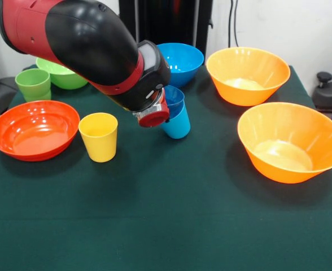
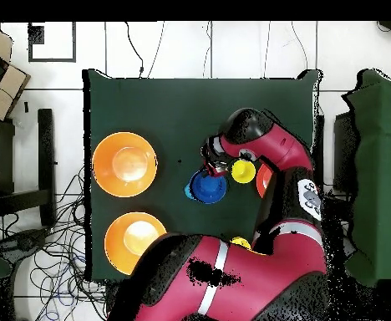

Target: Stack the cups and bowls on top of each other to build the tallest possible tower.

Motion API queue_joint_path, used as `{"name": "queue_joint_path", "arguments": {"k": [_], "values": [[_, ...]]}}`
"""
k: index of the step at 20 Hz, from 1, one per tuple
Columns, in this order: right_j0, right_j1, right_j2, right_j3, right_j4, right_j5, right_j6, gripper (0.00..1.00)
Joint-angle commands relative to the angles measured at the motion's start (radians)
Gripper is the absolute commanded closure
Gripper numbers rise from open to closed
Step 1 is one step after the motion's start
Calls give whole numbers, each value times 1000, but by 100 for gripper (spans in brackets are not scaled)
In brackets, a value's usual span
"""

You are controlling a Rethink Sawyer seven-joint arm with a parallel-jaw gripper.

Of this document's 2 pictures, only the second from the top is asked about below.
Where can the dark blue plastic bowl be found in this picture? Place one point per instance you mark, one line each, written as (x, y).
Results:
(209, 189)

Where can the light blue plastic cup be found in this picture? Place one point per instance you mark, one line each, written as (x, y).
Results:
(188, 193)

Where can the orange plastic bowl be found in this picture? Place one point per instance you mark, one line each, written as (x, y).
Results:
(124, 164)
(125, 244)

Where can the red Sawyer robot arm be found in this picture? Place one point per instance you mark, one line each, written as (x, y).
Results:
(242, 267)

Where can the yellow plastic cup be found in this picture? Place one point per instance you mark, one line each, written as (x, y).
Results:
(240, 241)
(244, 172)

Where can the red plastic bowl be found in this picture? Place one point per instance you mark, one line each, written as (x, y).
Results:
(263, 179)

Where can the dark green tablecloth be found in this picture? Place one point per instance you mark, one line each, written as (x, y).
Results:
(165, 110)

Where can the black box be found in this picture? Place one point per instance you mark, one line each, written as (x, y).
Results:
(344, 153)

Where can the black equipment base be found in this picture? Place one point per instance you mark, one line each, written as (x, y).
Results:
(25, 242)

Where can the black stand frame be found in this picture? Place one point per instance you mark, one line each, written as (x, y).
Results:
(45, 150)

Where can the black square floor frame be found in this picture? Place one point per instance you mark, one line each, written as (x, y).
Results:
(30, 43)

